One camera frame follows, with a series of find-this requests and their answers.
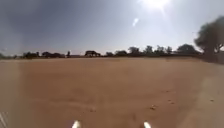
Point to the robot's own part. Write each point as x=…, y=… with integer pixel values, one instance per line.
x=76, y=124
x=147, y=125

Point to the row of trees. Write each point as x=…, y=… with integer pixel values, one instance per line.
x=133, y=52

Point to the large dark tree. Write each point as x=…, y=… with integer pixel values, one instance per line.
x=211, y=36

